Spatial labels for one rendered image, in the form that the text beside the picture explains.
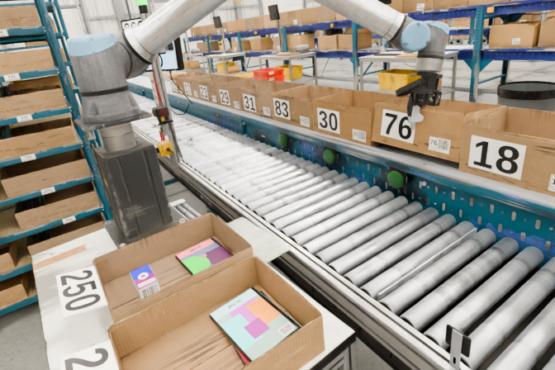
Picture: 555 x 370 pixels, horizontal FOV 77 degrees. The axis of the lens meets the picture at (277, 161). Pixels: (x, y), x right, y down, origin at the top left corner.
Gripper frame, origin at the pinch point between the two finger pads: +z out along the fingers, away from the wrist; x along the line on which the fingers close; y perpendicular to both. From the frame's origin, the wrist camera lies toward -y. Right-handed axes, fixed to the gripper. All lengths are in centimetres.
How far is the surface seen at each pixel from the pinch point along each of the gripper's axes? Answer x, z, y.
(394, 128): 0.0, 2.2, -7.8
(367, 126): -0.1, 3.8, -21.3
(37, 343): -123, 136, -113
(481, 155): -0.1, 5.1, 27.4
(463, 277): -27, 34, 42
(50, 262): -116, 57, -49
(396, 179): -3.8, 20.9, 0.5
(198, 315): -86, 49, 9
